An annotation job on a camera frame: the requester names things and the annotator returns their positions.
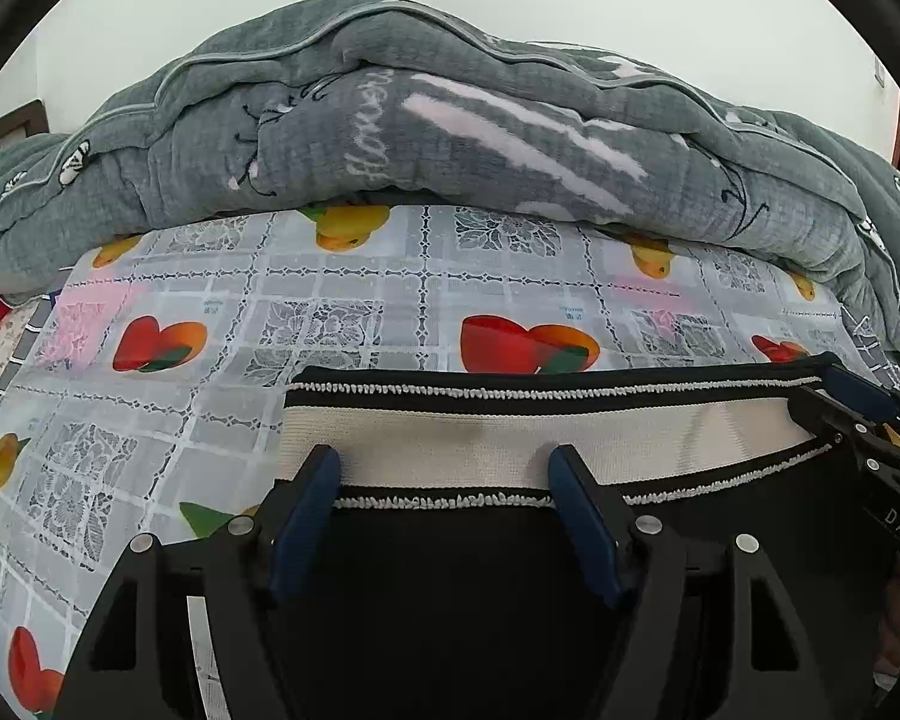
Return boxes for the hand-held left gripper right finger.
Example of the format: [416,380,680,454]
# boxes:
[547,444,841,720]

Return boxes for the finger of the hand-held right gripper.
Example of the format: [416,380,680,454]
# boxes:
[825,364,900,427]
[786,388,875,460]

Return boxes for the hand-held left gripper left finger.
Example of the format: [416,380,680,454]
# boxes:
[51,444,343,720]

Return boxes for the black pants with white waistband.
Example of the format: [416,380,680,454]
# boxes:
[270,352,900,720]

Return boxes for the fruit print cloth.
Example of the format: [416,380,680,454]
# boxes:
[0,202,882,720]

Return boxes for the grey quilt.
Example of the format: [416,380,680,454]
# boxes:
[0,0,900,372]

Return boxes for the dark wooden headboard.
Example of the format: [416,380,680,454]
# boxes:
[0,97,50,163]

